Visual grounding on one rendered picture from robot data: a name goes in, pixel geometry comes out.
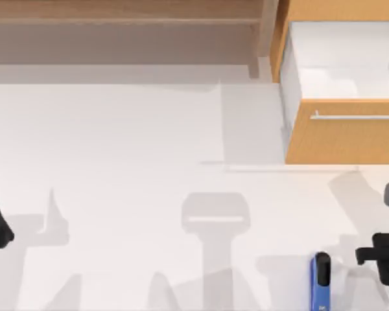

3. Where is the blue and black stapler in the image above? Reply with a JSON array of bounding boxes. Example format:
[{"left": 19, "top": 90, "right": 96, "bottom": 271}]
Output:
[{"left": 309, "top": 251, "right": 333, "bottom": 311}]

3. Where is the pale wooden drawer front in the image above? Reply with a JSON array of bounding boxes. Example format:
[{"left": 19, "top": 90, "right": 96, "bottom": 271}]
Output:
[{"left": 284, "top": 98, "right": 389, "bottom": 166}]

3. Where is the long metal drawer handle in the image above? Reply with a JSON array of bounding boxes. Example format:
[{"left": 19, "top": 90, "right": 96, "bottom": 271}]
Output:
[{"left": 309, "top": 109, "right": 389, "bottom": 122}]

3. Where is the pulled-out drawer with grey inside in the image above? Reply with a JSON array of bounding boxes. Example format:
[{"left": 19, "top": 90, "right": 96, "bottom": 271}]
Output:
[{"left": 279, "top": 20, "right": 389, "bottom": 137}]

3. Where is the wooden open shelf unit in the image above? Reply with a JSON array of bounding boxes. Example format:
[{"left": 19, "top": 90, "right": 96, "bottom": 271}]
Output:
[{"left": 0, "top": 0, "right": 279, "bottom": 79}]

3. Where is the wooden cupboard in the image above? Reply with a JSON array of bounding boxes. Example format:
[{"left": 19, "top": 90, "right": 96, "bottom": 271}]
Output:
[{"left": 268, "top": 0, "right": 389, "bottom": 84}]

